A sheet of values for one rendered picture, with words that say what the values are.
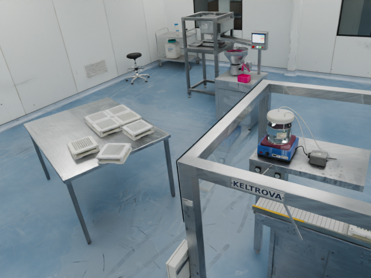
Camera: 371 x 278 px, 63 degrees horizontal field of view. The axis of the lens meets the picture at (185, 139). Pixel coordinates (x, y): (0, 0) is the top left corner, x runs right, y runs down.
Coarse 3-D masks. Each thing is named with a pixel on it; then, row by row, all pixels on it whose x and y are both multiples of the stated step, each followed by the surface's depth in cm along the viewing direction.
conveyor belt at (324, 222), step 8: (264, 200) 216; (272, 208) 208; (280, 208) 207; (288, 208) 207; (296, 208) 206; (296, 216) 200; (304, 216) 199; (312, 216) 199; (320, 216) 198; (320, 224) 192; (328, 224) 192; (336, 224) 191; (344, 224) 190; (344, 232) 185
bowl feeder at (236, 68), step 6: (228, 48) 464; (234, 48) 468; (240, 48) 465; (246, 48) 457; (228, 54) 443; (234, 54) 438; (240, 54) 437; (246, 54) 443; (234, 60) 447; (234, 66) 456; (240, 66) 456; (246, 66) 445; (234, 72) 460; (240, 72) 461
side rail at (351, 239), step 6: (258, 210) 205; (264, 210) 203; (276, 216) 200; (282, 216) 197; (300, 222) 191; (306, 222) 190; (312, 228) 189; (318, 228) 186; (324, 228) 185; (330, 234) 184; (336, 234) 181; (342, 234) 180; (348, 240) 179; (354, 240) 177; (360, 240) 175; (366, 240) 174; (366, 246) 174
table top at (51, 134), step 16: (64, 112) 381; (80, 112) 377; (96, 112) 372; (32, 128) 348; (48, 128) 344; (64, 128) 341; (80, 128) 337; (48, 144) 311; (64, 144) 308; (144, 144) 295; (48, 160) 286; (64, 160) 282; (80, 160) 279; (96, 160) 277; (64, 176) 259; (80, 176) 262
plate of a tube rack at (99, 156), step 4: (116, 144) 285; (120, 144) 284; (124, 144) 283; (128, 144) 283; (104, 148) 279; (124, 148) 276; (128, 148) 278; (100, 152) 274; (124, 152) 271; (100, 156) 268; (104, 156) 268; (108, 156) 267; (112, 156) 267; (116, 156) 266; (120, 156) 265
